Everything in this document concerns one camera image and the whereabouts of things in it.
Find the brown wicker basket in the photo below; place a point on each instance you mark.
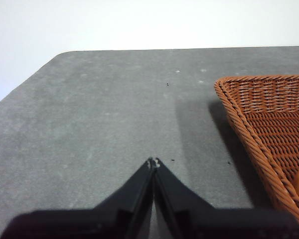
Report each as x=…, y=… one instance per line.
x=264, y=104

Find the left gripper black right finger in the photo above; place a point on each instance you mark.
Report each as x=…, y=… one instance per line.
x=201, y=221

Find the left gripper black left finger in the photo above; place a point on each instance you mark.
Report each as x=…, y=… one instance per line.
x=109, y=219

